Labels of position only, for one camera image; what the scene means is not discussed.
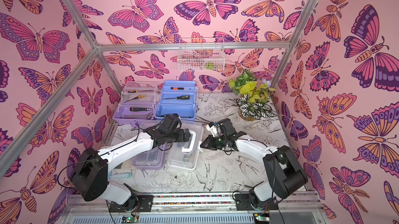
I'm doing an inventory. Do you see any white toolbox clear lid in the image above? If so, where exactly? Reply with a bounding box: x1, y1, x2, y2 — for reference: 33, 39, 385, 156
167, 121, 204, 172

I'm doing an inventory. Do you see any purple toolbox clear lid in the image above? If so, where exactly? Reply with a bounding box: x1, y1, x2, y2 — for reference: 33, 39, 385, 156
129, 120, 165, 170

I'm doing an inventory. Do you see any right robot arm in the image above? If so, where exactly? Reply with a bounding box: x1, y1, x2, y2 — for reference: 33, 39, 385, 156
200, 118, 308, 209

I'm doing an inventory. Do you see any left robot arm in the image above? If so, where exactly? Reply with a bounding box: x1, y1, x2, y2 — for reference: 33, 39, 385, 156
68, 114, 195, 212

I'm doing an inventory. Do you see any blue open toolbox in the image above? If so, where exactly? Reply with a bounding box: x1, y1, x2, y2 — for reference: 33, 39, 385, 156
154, 80, 198, 121

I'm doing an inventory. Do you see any black yellow screwdriver in blue box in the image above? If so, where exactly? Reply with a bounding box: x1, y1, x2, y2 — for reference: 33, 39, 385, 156
165, 95, 190, 100

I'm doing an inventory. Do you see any back purple open toolbox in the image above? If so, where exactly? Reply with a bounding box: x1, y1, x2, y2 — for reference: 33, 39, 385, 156
112, 81, 159, 125

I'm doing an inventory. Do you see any potted leafy plant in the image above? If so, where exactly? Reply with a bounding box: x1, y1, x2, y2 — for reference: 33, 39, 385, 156
228, 70, 277, 120

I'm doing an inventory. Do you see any white wire basket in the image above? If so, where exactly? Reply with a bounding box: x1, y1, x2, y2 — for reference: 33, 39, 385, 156
176, 37, 225, 72

